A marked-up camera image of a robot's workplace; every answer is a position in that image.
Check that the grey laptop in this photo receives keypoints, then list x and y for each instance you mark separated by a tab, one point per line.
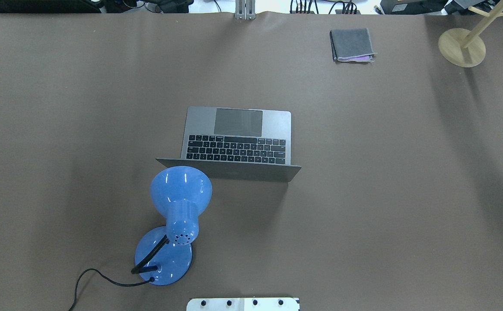
237	144

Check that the blue desk lamp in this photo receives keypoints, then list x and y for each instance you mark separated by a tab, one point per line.
164	254

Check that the grey folded cloth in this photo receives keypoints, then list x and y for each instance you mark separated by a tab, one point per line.
352	45

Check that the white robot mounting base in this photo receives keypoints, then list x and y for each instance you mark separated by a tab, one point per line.
244	304

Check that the wooden mug tree stand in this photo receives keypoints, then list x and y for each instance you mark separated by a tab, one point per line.
465	48

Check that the aluminium clamp bracket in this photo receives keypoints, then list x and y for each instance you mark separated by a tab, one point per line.
245	10

